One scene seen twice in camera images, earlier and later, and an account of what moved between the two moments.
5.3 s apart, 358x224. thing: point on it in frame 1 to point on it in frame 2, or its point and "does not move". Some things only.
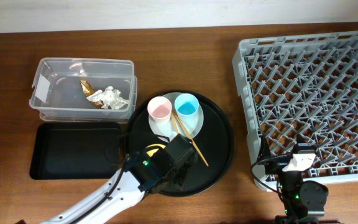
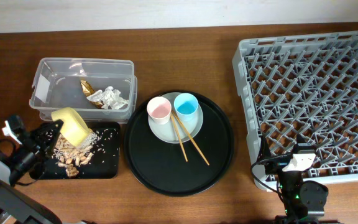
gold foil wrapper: (87, 89) does not move
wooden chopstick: (191, 138) does not move
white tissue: (110, 98) does not move
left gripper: (178, 182) to (27, 140)
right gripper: (275, 163) does not move
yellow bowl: (150, 153) to (73, 128)
